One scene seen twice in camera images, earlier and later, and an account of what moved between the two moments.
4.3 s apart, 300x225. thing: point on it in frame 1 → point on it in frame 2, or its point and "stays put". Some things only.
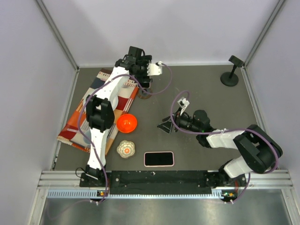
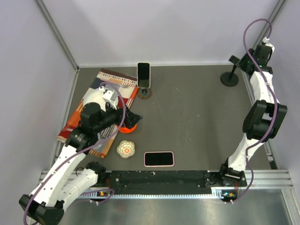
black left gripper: [144, 60] → [131, 118]
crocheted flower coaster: [126, 149] stays put
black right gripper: [177, 119] → [242, 62]
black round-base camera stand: [231, 78] stays put
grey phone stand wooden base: [144, 95] stays put
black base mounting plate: [164, 182] stays put
